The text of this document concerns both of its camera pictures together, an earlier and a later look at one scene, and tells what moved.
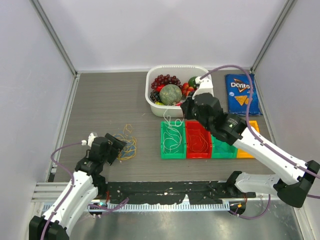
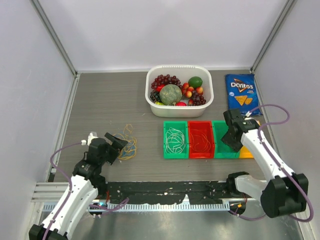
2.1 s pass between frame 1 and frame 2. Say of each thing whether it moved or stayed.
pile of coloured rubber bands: moved
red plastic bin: stayed
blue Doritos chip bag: stayed
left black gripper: stayed
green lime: stayed
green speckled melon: stayed
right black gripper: moved
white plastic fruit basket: stayed
